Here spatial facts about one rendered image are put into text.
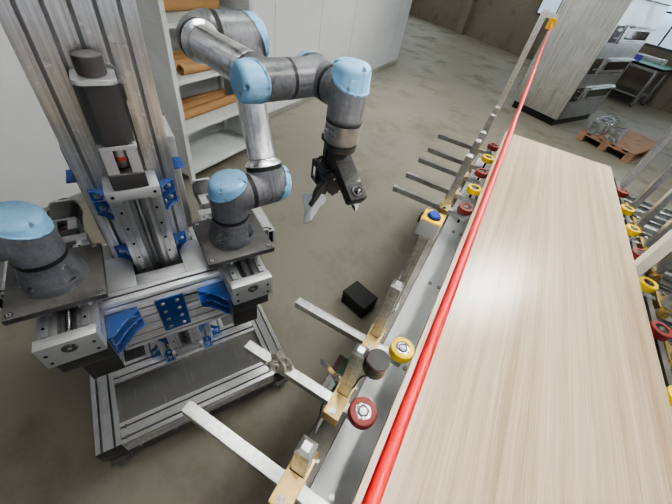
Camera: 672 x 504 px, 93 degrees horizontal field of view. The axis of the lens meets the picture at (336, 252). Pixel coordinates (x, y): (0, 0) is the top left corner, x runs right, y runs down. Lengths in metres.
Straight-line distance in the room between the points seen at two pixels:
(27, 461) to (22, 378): 0.43
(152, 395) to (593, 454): 1.68
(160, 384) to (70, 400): 0.51
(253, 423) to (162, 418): 0.44
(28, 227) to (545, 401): 1.48
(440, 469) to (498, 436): 0.21
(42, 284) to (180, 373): 0.90
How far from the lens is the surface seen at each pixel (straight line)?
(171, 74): 2.90
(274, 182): 1.06
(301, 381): 1.05
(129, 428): 1.78
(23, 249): 1.05
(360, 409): 1.00
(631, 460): 1.38
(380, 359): 0.83
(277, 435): 1.89
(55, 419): 2.19
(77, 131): 1.08
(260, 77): 0.66
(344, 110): 0.66
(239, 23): 1.05
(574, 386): 1.38
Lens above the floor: 1.82
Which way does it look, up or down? 44 degrees down
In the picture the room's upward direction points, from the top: 12 degrees clockwise
